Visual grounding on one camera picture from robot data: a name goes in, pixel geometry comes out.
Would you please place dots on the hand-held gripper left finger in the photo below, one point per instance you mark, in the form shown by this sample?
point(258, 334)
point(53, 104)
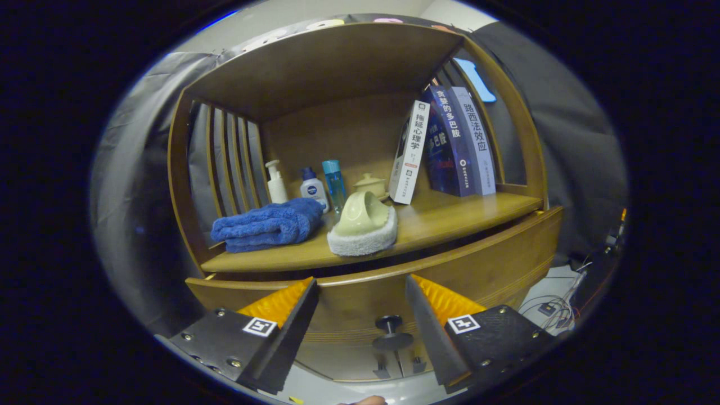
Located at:
point(292, 337)

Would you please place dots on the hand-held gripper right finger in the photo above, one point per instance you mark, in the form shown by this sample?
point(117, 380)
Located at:
point(433, 337)

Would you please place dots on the wooden drawer with black knob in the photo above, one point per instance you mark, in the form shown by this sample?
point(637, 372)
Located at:
point(478, 270)

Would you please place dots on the cream brush with white pad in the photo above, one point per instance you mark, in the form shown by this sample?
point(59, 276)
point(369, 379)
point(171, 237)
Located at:
point(360, 219)

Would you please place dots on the wooden countertop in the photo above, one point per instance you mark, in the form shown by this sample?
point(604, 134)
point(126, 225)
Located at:
point(450, 219)

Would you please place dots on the wooden cabinet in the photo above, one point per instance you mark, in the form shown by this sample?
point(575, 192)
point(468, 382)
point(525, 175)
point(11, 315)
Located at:
point(337, 62)

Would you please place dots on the blue folded towel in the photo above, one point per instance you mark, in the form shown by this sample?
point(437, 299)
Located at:
point(264, 225)

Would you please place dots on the small black adapter box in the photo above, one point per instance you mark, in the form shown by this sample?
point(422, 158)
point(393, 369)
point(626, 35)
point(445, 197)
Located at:
point(547, 309)

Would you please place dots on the white lotion bottle blue cap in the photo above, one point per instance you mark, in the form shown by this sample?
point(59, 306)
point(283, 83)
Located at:
point(314, 191)

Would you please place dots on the white pump bottle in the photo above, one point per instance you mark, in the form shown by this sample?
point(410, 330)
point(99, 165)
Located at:
point(277, 188)

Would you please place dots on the clear blue bottle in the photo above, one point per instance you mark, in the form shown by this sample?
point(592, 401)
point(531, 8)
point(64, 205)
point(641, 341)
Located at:
point(334, 185)

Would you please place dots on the beige lidded teacup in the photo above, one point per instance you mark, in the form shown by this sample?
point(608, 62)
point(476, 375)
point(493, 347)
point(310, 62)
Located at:
point(371, 183)

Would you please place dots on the white book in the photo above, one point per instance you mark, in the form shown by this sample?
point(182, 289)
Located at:
point(409, 157)

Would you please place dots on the dark blue book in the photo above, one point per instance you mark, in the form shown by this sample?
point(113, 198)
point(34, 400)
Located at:
point(444, 152)

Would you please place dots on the pale lavender book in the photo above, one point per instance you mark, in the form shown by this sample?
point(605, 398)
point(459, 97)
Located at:
point(478, 140)

